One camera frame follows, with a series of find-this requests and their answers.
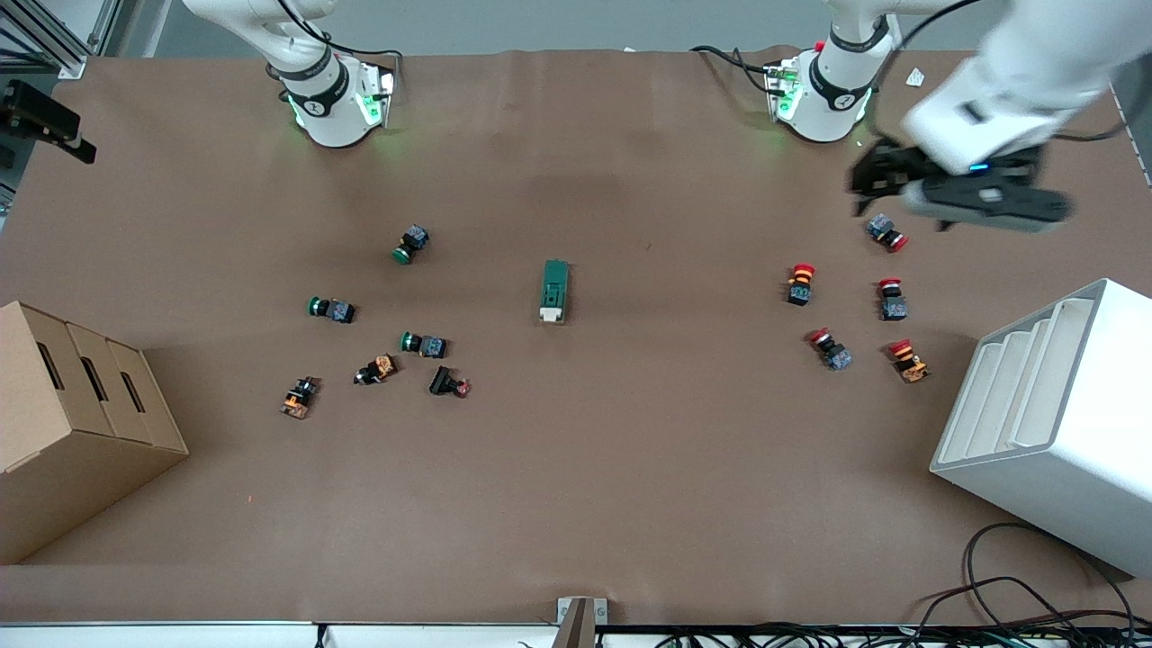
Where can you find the white slotted storage rack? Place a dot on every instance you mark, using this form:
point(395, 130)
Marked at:
point(1053, 423)

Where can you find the green load switch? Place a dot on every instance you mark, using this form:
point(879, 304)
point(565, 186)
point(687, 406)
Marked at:
point(555, 291)

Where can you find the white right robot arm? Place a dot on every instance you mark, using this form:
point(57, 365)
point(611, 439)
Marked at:
point(324, 94)

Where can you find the black red-tipped switch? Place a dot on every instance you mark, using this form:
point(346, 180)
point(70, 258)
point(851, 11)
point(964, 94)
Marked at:
point(448, 383)

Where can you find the metal bracket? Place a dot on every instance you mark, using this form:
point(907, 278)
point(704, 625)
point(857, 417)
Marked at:
point(580, 621)

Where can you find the aluminium frame profile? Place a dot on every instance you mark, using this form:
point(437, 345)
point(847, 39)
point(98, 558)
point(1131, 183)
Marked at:
point(45, 36)

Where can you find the brown table cover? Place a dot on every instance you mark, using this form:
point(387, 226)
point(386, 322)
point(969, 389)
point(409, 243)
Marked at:
point(576, 486)

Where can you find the brown cardboard box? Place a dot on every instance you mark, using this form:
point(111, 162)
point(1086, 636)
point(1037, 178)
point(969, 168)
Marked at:
point(72, 423)

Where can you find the green push button switch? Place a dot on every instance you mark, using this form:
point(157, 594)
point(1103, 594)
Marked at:
point(411, 244)
point(423, 344)
point(331, 310)

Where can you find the black orange selector switch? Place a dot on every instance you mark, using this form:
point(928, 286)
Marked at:
point(375, 369)
point(300, 397)

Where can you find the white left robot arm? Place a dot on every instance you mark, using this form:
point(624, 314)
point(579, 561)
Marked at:
point(1017, 81)

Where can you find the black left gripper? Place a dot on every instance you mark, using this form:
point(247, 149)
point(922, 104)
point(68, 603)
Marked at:
point(886, 168)

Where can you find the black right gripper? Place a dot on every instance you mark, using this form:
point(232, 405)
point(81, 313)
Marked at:
point(36, 112)

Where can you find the red emergency stop button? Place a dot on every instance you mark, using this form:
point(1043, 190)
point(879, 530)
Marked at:
point(886, 231)
point(800, 283)
point(908, 360)
point(830, 348)
point(892, 299)

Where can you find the white paper scrap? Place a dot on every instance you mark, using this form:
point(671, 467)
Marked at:
point(915, 77)

